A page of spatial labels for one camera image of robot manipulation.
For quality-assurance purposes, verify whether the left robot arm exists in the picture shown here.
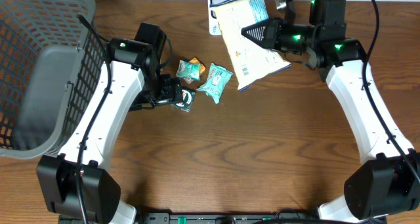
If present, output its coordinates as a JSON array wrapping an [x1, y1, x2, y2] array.
[[37, 36, 182, 223]]

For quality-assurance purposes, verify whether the yellow snack bag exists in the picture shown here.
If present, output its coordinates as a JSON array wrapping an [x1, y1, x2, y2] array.
[[209, 0, 291, 91]]

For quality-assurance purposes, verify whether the white barcode scanner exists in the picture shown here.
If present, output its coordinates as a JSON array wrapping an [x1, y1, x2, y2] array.
[[207, 0, 227, 36]]

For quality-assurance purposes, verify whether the dark green round-logo packet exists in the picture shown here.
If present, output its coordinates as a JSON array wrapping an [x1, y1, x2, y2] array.
[[171, 88, 196, 112]]

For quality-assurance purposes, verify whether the teal wet wipes pack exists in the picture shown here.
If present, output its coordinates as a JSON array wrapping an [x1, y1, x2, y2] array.
[[198, 63, 233, 104]]

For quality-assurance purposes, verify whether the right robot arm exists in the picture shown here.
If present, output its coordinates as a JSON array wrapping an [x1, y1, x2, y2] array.
[[241, 0, 419, 223]]

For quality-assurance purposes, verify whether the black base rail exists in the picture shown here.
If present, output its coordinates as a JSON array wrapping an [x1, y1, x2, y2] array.
[[58, 212, 388, 224]]

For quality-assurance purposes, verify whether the grey plastic shopping basket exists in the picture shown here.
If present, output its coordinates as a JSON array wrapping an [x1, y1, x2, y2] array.
[[1, 0, 104, 159]]

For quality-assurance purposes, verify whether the small teal packet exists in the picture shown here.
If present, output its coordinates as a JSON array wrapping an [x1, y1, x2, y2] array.
[[177, 60, 194, 78]]

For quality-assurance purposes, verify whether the small orange box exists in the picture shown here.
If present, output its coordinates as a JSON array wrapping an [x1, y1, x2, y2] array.
[[185, 57, 205, 84]]

